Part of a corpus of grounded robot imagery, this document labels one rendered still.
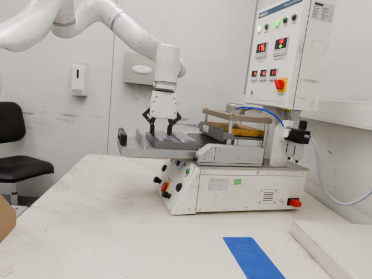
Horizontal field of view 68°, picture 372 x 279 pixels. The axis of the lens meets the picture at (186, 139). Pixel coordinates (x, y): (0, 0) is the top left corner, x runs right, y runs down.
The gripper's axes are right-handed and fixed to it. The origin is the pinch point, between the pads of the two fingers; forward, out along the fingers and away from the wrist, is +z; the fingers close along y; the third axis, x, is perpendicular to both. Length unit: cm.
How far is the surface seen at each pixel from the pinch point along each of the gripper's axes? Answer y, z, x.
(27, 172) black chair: -69, 54, 118
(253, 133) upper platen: 32.7, -3.3, -12.0
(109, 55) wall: -15, -40, 153
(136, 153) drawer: -10.2, 6.2, -11.2
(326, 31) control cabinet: 54, -43, -17
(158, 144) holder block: -2.7, 3.0, -10.2
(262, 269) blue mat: 18, 26, -49
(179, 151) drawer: 4.9, 5.3, -11.2
